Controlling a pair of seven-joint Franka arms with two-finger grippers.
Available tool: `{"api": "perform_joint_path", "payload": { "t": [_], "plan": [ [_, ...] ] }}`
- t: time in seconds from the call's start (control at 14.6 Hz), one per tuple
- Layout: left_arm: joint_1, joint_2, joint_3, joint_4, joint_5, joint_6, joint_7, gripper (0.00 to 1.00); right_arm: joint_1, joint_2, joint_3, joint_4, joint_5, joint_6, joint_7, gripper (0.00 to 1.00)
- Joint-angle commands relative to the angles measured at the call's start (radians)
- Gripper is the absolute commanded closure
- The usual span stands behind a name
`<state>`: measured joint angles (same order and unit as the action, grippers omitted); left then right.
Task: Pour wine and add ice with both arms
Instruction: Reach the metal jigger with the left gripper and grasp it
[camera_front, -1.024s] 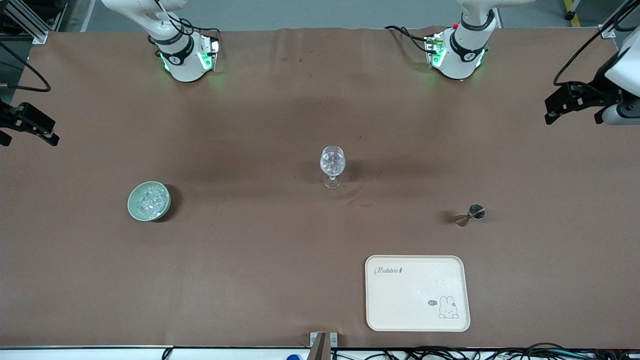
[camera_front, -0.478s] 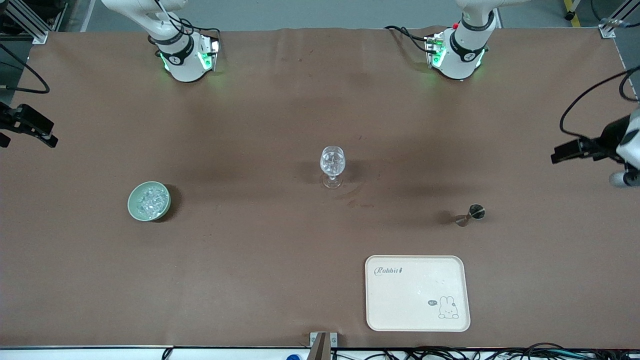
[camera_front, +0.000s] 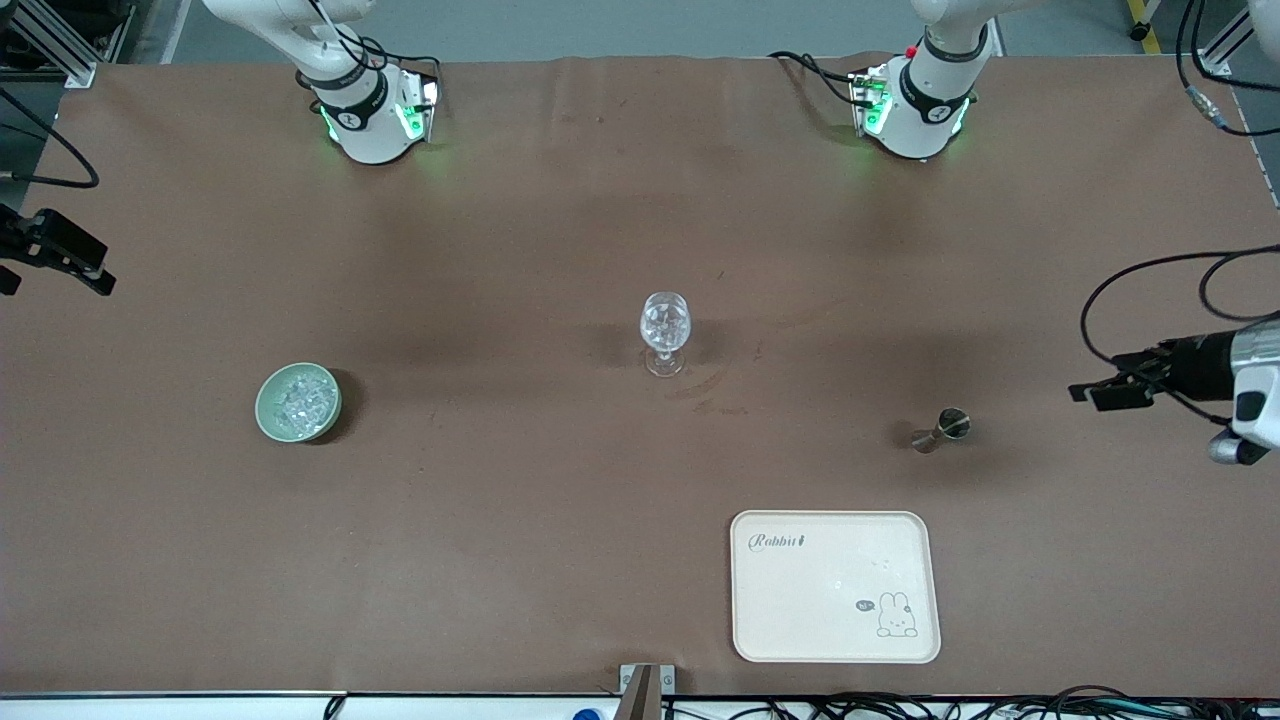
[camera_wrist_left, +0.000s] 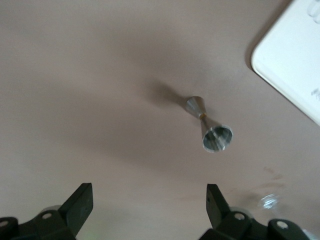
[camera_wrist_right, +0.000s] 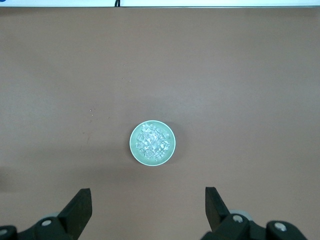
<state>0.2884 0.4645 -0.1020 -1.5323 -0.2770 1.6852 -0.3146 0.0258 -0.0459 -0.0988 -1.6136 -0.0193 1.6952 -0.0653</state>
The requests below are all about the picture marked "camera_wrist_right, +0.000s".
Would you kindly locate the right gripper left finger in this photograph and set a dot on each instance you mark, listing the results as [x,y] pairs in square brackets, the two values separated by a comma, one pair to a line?
[75,215]

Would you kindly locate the pile of clear ice cubes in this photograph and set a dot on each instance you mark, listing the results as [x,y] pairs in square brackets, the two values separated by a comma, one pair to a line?
[152,141]

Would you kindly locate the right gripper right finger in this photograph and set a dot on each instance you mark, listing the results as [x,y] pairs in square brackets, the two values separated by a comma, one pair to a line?
[217,212]

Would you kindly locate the pale green ceramic bowl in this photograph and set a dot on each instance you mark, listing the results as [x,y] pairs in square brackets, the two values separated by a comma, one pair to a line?
[150,163]

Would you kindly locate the brown table mat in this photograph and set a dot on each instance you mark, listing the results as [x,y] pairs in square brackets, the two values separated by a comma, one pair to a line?
[75,75]

